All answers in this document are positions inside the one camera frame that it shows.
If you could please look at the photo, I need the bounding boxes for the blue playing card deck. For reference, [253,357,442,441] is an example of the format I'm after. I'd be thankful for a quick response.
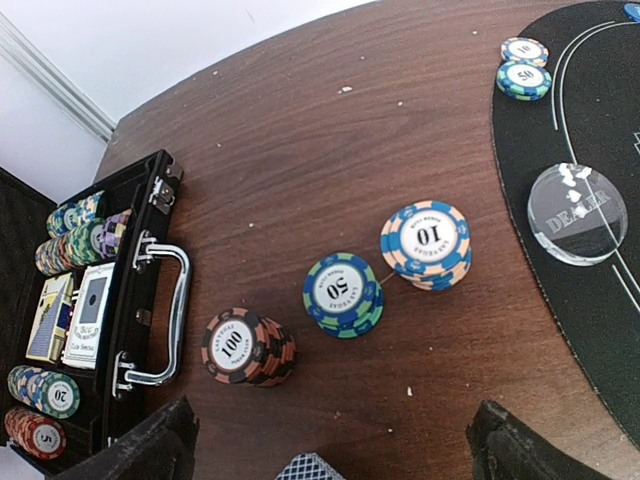
[276,453,345,480]

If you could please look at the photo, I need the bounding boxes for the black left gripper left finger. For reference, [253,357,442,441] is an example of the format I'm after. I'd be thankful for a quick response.
[56,397,199,480]

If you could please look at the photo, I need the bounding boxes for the white playing card box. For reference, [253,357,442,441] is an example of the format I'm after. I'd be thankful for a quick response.
[62,262,115,370]

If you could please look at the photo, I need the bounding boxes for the purple chips in case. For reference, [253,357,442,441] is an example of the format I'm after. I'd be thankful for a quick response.
[101,209,132,258]

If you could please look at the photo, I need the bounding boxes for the aluminium frame post left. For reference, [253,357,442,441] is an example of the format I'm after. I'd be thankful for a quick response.
[1,14,116,144]

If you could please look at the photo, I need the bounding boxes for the red 5 chips in case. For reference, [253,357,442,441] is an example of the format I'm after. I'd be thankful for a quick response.
[4,407,67,460]

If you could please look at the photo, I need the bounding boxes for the clear acrylic dealer button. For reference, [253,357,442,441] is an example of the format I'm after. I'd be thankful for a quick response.
[527,163,629,267]

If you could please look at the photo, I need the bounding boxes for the back chips row in case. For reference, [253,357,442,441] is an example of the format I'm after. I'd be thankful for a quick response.
[46,190,106,238]

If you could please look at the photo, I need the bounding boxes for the blue small blind button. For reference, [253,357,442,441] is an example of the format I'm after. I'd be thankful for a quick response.
[623,2,640,23]

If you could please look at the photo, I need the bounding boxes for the black poker set case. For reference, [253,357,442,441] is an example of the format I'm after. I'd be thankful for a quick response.
[1,150,182,479]

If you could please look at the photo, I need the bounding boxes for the orange black 100 chip stack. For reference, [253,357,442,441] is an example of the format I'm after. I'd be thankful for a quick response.
[201,307,297,388]

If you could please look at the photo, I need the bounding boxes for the red dice row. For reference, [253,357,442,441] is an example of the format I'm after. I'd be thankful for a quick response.
[59,290,80,332]

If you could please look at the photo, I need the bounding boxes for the blue-backed playing card box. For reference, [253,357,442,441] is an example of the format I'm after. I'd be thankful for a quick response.
[25,273,74,363]

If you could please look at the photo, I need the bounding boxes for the front chips row in case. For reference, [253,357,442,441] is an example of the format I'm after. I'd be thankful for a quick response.
[7,365,81,419]

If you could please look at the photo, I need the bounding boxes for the blue cream 10 chip stack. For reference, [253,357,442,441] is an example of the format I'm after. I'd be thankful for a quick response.
[380,200,472,292]

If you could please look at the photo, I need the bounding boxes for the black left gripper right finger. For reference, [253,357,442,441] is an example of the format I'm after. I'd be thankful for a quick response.
[466,400,600,480]

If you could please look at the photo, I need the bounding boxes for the chips row in case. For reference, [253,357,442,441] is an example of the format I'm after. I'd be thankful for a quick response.
[46,190,106,238]
[7,365,81,419]
[34,218,105,276]

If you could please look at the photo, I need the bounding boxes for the blue green 50 chip stack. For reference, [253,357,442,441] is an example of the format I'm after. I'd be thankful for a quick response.
[302,252,385,339]

